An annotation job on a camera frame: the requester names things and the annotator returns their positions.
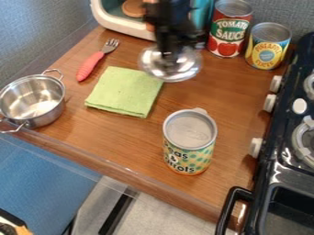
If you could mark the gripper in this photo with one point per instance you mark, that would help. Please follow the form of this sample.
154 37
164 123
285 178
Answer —
171 36

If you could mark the silver lid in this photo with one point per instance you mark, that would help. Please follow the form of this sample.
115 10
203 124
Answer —
169 65

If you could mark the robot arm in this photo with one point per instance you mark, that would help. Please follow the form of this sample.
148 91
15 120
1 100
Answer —
163 7

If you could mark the red tomato can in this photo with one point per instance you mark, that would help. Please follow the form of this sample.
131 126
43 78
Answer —
229 29

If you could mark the green cloth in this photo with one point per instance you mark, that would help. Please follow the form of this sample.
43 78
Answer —
124 91

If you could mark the yellow and blue can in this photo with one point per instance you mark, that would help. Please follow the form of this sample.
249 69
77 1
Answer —
268 46

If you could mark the green dotted can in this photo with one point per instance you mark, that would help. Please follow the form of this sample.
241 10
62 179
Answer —
189 142

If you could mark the toy stove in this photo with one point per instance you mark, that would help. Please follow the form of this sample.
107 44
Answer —
282 137

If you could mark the silver pot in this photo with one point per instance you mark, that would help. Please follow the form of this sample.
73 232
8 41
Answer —
30 102

